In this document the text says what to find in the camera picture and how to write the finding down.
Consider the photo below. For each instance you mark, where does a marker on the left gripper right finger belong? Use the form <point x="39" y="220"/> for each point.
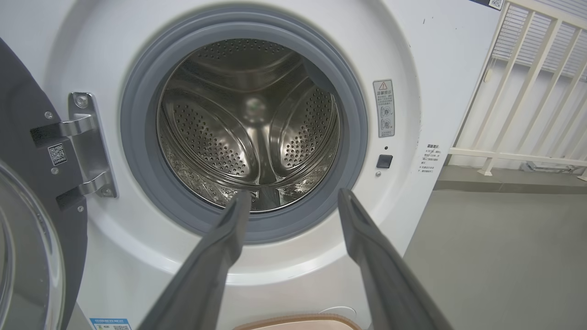
<point x="385" y="284"/>

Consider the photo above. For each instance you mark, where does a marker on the blue energy label sticker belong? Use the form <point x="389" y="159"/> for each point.
<point x="110" y="324"/>

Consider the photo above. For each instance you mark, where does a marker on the grey warning sticker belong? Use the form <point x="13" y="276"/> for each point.
<point x="384" y="107"/>

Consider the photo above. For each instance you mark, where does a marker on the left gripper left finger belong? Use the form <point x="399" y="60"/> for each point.
<point x="206" y="275"/>

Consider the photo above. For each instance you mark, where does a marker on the round white filter cover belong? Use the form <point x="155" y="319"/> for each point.
<point x="339" y="311"/>

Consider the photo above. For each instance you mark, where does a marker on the white metal railing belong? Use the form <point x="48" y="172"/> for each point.
<point x="504" y="156"/>

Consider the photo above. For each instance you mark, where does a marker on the cream perforated laundry basket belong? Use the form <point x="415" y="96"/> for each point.
<point x="298" y="323"/>

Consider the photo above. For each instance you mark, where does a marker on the small printed text sticker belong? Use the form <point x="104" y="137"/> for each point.
<point x="430" y="158"/>

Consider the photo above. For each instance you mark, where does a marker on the silver metal door hinge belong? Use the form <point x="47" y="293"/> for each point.
<point x="89" y="146"/>

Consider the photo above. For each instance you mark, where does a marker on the dark blue QR label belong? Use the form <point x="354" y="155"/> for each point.
<point x="488" y="3"/>

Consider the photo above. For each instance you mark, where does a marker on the stainless steel washing machine drum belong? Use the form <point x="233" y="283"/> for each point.
<point x="229" y="137"/>

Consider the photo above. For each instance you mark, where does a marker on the QR code sticker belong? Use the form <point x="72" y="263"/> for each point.
<point x="57" y="154"/>

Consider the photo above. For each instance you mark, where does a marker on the white front-load washing machine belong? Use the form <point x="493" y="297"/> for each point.
<point x="412" y="46"/>

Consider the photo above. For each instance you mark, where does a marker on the washing machine door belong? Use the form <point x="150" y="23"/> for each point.
<point x="23" y="114"/>

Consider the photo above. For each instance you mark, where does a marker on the white slatted window blind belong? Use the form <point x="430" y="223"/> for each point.
<point x="513" y="32"/>

